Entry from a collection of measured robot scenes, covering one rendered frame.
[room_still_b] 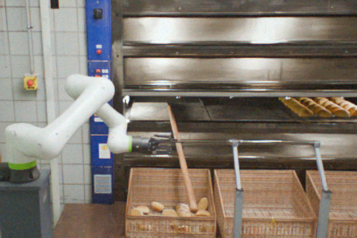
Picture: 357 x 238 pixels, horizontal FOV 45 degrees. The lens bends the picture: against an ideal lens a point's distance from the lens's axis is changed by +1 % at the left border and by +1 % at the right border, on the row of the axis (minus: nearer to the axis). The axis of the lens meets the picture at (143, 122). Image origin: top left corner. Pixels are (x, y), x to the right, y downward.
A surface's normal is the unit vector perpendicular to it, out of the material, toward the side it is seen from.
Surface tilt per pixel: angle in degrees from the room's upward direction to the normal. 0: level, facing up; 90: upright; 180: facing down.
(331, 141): 70
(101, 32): 90
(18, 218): 90
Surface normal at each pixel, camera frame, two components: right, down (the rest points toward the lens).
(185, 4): -0.04, 0.27
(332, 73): -0.03, -0.07
